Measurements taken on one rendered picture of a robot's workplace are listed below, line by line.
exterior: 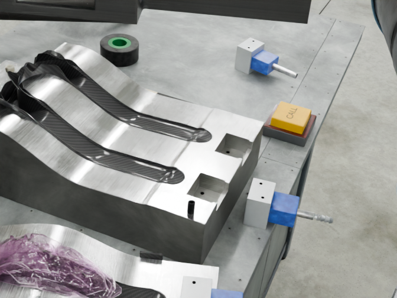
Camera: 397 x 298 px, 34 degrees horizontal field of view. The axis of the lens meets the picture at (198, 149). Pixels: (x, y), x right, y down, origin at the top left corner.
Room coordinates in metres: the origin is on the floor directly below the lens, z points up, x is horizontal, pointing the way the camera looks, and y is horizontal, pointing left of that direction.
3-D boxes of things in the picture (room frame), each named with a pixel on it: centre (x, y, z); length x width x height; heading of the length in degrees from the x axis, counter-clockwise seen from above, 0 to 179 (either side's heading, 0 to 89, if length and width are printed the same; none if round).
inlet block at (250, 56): (1.15, -0.13, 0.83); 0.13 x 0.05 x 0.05; 57
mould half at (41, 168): (0.81, 0.18, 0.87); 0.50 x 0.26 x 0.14; 71
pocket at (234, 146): (0.78, -0.05, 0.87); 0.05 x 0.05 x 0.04; 71
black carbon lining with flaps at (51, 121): (0.80, 0.16, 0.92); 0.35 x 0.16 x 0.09; 71
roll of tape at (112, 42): (1.16, 0.18, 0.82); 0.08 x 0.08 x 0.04
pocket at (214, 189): (0.68, -0.02, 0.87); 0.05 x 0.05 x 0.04; 71
